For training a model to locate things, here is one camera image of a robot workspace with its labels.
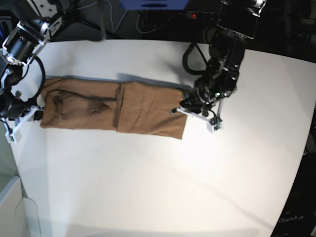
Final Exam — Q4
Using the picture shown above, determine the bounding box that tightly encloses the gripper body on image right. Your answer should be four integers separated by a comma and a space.
170, 91, 222, 126

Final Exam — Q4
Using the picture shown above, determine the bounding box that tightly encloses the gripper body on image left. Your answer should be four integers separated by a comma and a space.
3, 106, 44, 143

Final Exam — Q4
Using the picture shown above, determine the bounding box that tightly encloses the brown T-shirt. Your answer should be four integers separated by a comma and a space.
40, 78, 187, 139

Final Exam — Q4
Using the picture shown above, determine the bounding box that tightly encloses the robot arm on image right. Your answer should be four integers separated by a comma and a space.
171, 0, 267, 130

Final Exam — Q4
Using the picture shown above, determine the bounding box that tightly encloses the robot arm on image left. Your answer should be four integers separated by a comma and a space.
0, 0, 64, 143

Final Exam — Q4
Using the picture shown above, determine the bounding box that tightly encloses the white bin at left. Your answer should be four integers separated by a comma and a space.
0, 176, 41, 237

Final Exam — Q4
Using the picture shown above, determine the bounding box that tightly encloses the black tripod stand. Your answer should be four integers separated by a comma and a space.
50, 0, 122, 42

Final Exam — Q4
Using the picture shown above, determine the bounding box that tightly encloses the black power strip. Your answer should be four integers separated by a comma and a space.
185, 11, 219, 21

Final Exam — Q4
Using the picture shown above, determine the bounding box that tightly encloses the black OpenArm base box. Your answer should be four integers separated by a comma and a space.
271, 153, 316, 237

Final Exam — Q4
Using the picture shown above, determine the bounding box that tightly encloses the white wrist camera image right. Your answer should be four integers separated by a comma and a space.
207, 120, 222, 134

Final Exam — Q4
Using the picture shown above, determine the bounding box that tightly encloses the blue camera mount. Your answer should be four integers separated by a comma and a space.
119, 0, 189, 10

